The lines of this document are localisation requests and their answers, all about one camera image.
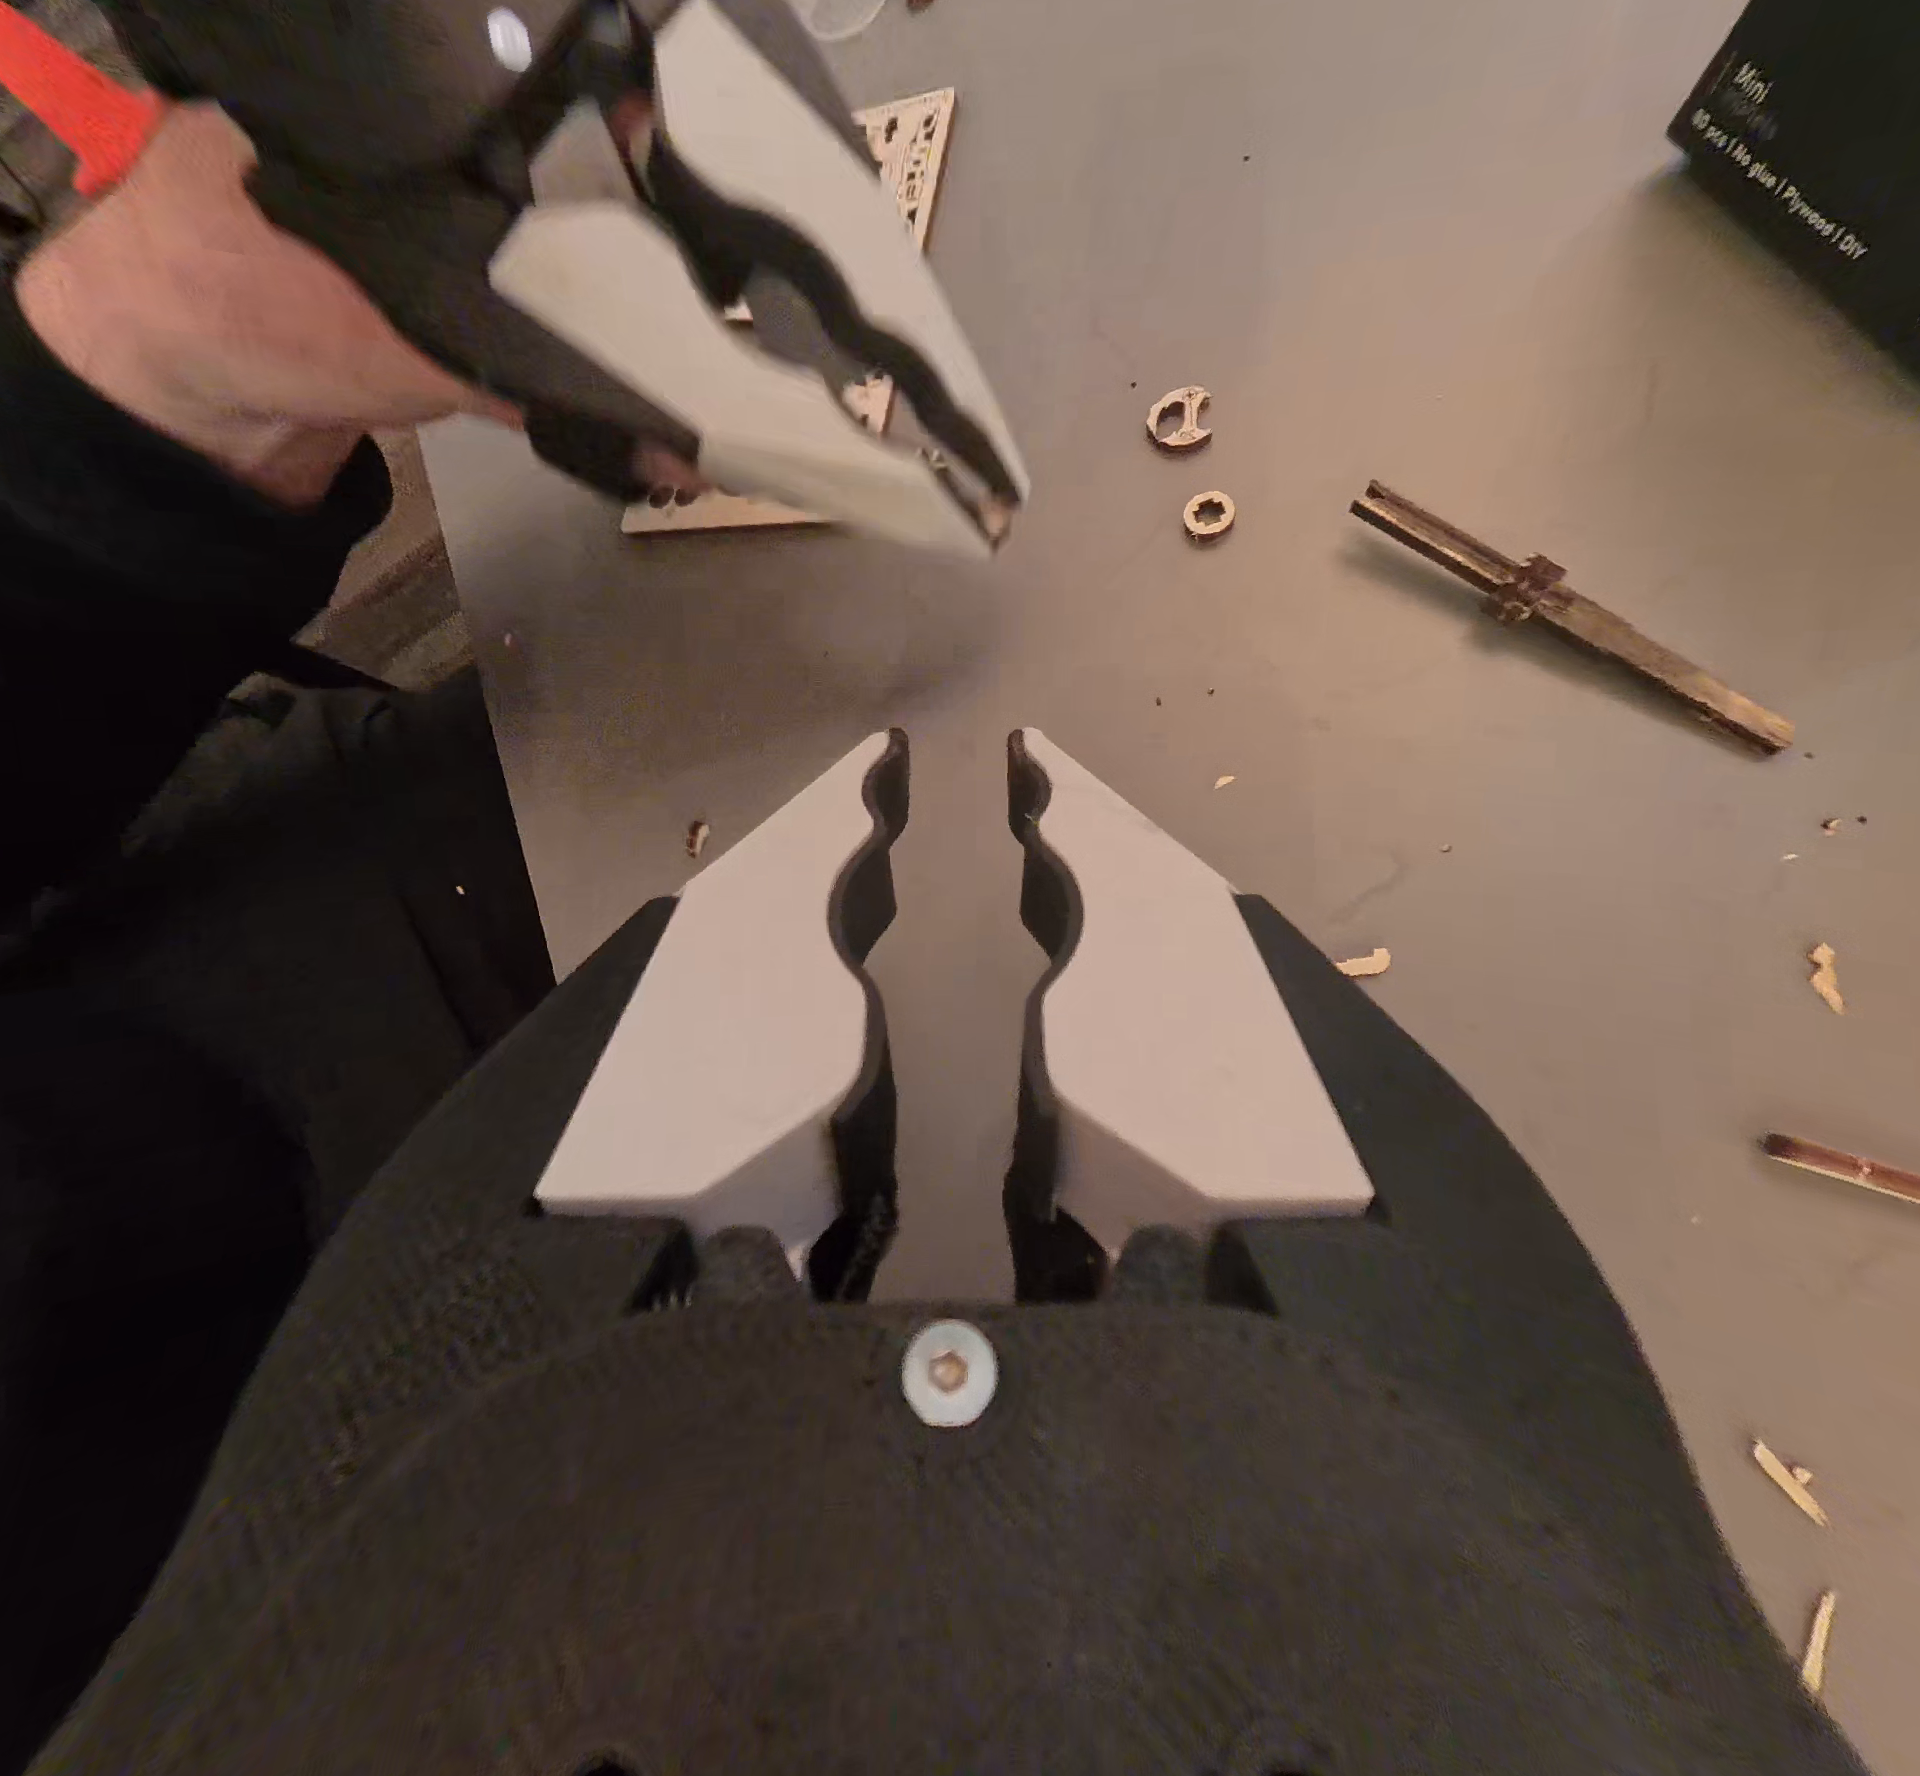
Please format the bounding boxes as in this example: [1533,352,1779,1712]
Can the orange traffic cone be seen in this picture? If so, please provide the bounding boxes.
[0,0,161,201]

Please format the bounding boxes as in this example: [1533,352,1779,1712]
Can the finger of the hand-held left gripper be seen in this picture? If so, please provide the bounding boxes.
[604,0,1036,559]
[490,201,1002,567]

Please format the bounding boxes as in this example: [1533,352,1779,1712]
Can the person's left hand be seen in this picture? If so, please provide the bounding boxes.
[13,100,525,506]

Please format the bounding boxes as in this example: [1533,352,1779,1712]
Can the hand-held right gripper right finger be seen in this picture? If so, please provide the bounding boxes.
[998,727,1378,1302]

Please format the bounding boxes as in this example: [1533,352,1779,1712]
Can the wooden parts sheet round holes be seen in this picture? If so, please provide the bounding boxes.
[619,86,961,541]

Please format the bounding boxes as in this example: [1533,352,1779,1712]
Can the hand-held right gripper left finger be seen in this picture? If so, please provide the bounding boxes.
[535,727,915,1305]

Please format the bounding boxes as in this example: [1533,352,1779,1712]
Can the long wooden frame strip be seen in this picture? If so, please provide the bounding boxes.
[1347,480,1798,756]

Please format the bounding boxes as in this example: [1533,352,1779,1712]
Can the dark model kit box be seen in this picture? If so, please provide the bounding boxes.
[1664,0,1920,383]

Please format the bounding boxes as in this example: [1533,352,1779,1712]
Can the wooden sliver scrap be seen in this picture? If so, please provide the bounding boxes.
[1753,1439,1830,1527]

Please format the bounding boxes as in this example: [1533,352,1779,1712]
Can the short wooden strip scrap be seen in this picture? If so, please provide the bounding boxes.
[1759,1132,1920,1204]

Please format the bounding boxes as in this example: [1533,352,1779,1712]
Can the person's left forearm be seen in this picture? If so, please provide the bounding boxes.
[0,282,399,937]

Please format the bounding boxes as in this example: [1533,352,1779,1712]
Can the person's black clothing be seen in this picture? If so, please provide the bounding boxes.
[0,664,560,1776]

